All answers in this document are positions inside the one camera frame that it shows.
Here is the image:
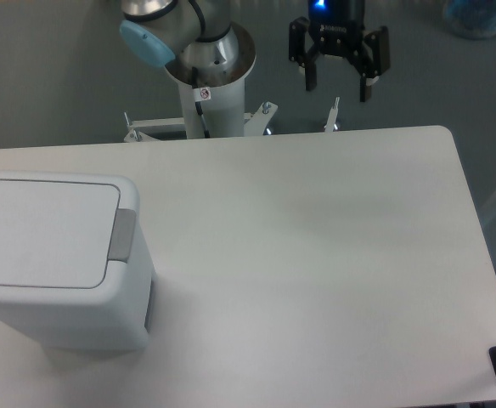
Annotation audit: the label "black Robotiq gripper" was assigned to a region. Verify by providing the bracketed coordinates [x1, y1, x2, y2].
[289, 0, 391, 102]

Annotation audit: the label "white trash can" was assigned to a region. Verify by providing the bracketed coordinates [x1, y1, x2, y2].
[0, 170, 155, 350]

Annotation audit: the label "white trash can lid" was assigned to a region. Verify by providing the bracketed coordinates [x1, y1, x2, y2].
[0, 179, 120, 289]

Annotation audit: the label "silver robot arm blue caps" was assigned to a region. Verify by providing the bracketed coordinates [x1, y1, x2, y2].
[120, 1, 391, 101]

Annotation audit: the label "blue plastic bag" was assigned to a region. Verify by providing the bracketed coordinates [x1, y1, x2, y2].
[442, 0, 496, 40]

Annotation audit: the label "grey lid push button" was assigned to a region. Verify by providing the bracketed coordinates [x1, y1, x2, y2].
[107, 208, 137, 263]

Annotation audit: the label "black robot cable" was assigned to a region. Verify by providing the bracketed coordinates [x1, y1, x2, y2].
[188, 0, 211, 139]

